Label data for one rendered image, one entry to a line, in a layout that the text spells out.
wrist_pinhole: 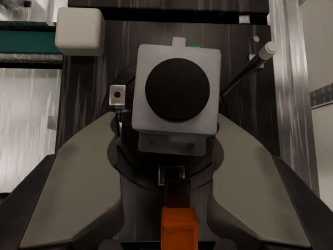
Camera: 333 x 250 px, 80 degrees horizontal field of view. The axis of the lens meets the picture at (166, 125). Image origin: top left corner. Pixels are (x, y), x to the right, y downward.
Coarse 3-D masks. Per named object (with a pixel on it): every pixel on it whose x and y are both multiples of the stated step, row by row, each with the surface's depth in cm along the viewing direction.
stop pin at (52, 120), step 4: (52, 116) 22; (56, 116) 22; (48, 120) 22; (52, 120) 22; (56, 120) 22; (48, 124) 21; (52, 124) 21; (56, 124) 22; (48, 128) 22; (52, 128) 22; (56, 128) 22
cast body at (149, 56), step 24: (144, 48) 10; (168, 48) 10; (192, 48) 10; (144, 72) 10; (168, 72) 9; (192, 72) 9; (216, 72) 10; (144, 96) 10; (168, 96) 9; (192, 96) 9; (216, 96) 10; (144, 120) 10; (168, 120) 9; (192, 120) 10; (216, 120) 10; (144, 144) 13; (168, 144) 13; (192, 144) 13
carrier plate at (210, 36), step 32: (128, 32) 23; (160, 32) 23; (192, 32) 23; (224, 32) 23; (256, 32) 24; (64, 64) 22; (96, 64) 22; (128, 64) 22; (224, 64) 23; (64, 96) 22; (96, 96) 22; (256, 96) 22; (64, 128) 21; (256, 128) 22; (128, 192) 20; (192, 192) 21; (128, 224) 20; (160, 224) 20
